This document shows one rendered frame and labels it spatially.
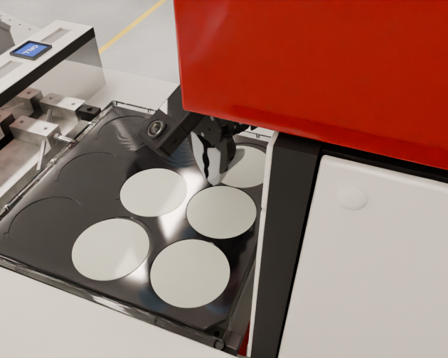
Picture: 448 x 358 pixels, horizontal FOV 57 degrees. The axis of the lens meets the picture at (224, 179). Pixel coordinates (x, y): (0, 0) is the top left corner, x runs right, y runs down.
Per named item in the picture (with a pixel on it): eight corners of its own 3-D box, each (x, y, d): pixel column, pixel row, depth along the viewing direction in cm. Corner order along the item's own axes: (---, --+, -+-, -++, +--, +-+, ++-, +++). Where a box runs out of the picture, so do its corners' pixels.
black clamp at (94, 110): (103, 117, 78) (100, 106, 76) (97, 123, 77) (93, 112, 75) (87, 113, 79) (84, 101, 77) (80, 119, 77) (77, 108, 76)
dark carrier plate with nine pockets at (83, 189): (294, 150, 69) (294, 148, 69) (219, 337, 47) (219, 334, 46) (115, 108, 78) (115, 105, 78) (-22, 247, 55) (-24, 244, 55)
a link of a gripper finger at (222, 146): (235, 175, 57) (237, 123, 51) (227, 180, 57) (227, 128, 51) (212, 158, 60) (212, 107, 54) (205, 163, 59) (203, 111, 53)
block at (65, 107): (89, 112, 80) (84, 99, 78) (78, 123, 77) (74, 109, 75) (54, 104, 82) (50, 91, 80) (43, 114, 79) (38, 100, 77)
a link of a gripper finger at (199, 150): (235, 169, 65) (237, 121, 59) (206, 187, 62) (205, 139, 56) (222, 159, 67) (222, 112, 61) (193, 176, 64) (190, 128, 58)
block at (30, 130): (62, 137, 74) (58, 123, 72) (50, 148, 72) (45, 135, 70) (26, 127, 76) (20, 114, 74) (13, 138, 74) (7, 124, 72)
